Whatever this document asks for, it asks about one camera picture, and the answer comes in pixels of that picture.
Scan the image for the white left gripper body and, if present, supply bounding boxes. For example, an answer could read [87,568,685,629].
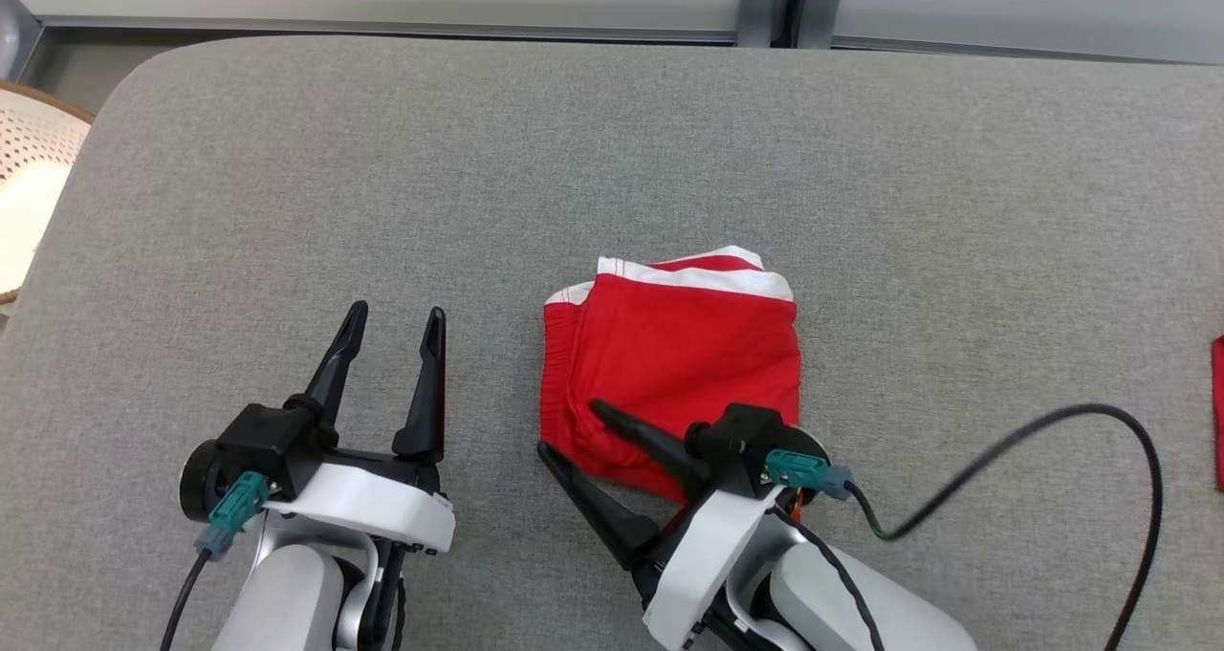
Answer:
[263,445,456,555]

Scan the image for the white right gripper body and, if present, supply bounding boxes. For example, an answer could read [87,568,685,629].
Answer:
[626,486,787,651]

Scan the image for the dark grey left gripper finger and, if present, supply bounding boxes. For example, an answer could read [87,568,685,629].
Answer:
[283,299,370,437]
[391,306,448,464]

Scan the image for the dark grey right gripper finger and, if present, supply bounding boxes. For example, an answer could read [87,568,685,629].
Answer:
[588,398,714,502]
[536,440,663,572]

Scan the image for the red shorts with white trim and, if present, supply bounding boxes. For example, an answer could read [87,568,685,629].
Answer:
[538,245,802,509]

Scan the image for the red Bulls 23 jersey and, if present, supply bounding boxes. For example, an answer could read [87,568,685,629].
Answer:
[1211,334,1224,492]

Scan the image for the white perforated laundry basket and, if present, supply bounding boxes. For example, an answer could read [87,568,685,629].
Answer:
[0,79,97,306]

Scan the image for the black right cable, teal plug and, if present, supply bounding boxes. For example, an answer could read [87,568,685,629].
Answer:
[765,402,1165,651]

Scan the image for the black cable, teal plug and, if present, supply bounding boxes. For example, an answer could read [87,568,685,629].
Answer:
[765,402,1165,651]
[158,471,272,651]

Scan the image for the black left cable, teal plug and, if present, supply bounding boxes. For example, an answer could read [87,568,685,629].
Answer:
[158,471,272,651]

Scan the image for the grey partition post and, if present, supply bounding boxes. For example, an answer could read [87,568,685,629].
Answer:
[735,0,798,49]
[796,0,848,51]

